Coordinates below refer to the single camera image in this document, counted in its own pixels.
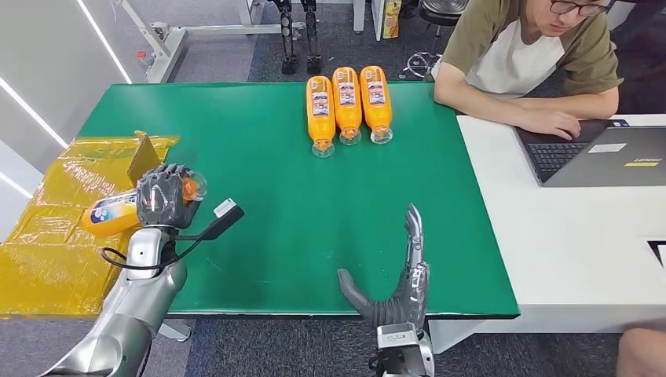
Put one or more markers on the person's left forearm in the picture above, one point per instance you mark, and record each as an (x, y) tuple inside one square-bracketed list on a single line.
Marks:
[(582, 106)]

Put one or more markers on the yellow film-wrapped box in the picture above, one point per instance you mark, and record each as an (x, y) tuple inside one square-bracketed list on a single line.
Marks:
[(47, 244)]

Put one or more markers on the black left camera bracket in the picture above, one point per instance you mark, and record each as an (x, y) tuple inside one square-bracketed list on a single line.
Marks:
[(223, 224)]

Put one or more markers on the person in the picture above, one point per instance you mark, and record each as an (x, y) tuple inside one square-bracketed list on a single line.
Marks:
[(645, 354), (520, 57)]

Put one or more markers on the white wall light strip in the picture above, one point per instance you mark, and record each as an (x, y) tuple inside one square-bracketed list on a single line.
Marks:
[(34, 112), (103, 41)]

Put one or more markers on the orange carton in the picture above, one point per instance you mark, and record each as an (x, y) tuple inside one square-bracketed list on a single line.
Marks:
[(391, 20)]

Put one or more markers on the white metal frame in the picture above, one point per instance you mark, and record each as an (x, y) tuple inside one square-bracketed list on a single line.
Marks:
[(165, 51)]

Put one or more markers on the black eyeglasses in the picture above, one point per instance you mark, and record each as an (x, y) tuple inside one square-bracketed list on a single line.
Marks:
[(572, 8)]

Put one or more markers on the white desk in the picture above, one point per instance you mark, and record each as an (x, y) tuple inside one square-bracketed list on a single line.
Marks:
[(572, 234)]

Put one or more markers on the orange bottle with clear cap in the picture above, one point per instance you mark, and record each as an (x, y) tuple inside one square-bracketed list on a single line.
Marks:
[(320, 109), (375, 96), (112, 213), (346, 99)]

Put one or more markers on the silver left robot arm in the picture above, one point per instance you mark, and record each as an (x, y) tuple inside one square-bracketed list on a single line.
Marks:
[(130, 307)]

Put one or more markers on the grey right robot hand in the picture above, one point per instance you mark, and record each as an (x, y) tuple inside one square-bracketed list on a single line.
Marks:
[(400, 307)]

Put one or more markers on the grey laptop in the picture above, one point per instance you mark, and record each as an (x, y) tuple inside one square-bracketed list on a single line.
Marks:
[(609, 161)]

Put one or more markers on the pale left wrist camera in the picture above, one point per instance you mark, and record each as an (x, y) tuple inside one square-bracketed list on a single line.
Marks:
[(225, 208)]

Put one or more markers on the green table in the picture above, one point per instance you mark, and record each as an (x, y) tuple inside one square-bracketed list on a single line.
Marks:
[(270, 208)]

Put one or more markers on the person's right hand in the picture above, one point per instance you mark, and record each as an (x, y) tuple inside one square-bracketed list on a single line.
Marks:
[(554, 125)]

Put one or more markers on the silver and black humanoid robot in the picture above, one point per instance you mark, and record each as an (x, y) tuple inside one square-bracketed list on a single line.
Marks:
[(287, 41)]

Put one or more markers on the person's right forearm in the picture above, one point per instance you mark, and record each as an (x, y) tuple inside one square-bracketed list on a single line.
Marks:
[(478, 106)]

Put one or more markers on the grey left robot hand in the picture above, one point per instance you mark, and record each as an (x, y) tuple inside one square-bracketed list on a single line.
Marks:
[(164, 200)]

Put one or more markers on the black round stool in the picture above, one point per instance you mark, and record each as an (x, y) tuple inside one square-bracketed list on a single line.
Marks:
[(442, 9)]

